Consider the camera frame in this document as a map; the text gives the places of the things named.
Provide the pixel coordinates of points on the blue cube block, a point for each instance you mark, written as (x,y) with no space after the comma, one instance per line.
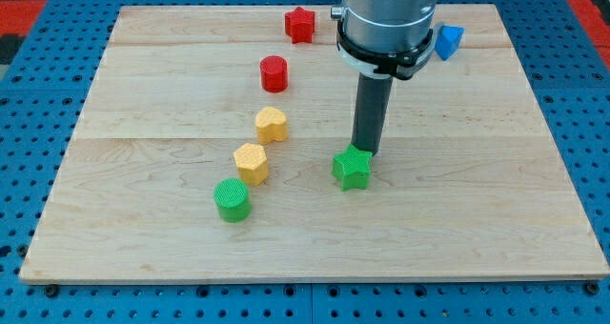
(448,41)

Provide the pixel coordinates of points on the yellow hexagon block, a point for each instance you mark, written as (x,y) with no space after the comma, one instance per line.
(252,163)

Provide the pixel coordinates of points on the yellow heart block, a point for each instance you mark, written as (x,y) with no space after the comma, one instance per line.
(271,125)

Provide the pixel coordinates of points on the green cylinder block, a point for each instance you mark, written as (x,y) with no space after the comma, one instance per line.
(232,200)

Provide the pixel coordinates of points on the wooden board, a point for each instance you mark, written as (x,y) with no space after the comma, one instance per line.
(468,184)

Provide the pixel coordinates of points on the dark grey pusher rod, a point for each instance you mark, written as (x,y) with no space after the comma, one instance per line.
(372,98)

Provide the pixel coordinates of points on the red star block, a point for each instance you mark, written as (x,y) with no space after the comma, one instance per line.
(300,25)

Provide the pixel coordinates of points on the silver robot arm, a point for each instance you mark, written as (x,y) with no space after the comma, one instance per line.
(385,38)

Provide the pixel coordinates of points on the green star block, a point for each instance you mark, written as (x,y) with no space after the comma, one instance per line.
(352,168)

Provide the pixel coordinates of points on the red cylinder block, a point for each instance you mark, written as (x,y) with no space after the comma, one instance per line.
(274,73)

